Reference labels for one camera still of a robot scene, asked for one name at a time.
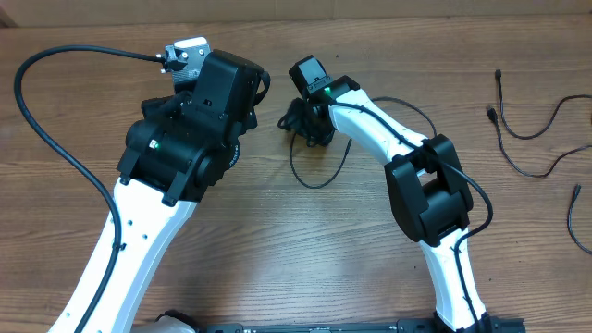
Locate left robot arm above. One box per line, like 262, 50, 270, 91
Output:
51, 45, 270, 332

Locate thin black USB cable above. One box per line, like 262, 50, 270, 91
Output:
289, 95, 438, 190

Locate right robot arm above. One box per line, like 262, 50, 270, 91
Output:
278, 55, 487, 332

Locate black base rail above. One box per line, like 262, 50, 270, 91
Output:
200, 316, 526, 333

